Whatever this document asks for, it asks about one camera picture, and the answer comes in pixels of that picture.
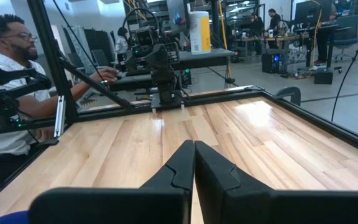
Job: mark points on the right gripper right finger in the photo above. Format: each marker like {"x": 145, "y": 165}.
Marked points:
{"x": 259, "y": 205}

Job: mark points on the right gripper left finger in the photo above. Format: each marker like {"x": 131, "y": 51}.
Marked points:
{"x": 120, "y": 205}

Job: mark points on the blue plastic bowl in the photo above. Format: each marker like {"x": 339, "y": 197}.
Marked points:
{"x": 11, "y": 218}

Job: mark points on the white yellow wipes canister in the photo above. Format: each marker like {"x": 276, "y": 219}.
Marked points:
{"x": 200, "y": 32}

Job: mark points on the black computer tower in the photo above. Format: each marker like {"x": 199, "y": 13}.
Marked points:
{"x": 273, "y": 63}

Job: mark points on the grey table clamp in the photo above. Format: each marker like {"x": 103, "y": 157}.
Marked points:
{"x": 289, "y": 92}

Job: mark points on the black floor box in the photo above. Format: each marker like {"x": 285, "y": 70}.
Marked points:
{"x": 323, "y": 76}

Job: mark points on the dark desk monitor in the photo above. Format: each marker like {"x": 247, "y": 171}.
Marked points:
{"x": 306, "y": 14}

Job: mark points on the grey office chair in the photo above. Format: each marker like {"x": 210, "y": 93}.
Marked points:
{"x": 346, "y": 32}

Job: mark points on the black diagonal frame strut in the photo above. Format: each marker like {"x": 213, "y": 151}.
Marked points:
{"x": 104, "y": 90}

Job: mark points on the black table edge frame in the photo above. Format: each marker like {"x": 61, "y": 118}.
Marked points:
{"x": 322, "y": 124}

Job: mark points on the silver metal bracket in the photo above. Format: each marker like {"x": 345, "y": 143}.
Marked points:
{"x": 59, "y": 116}

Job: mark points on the black frame post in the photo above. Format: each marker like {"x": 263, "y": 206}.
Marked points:
{"x": 53, "y": 56}

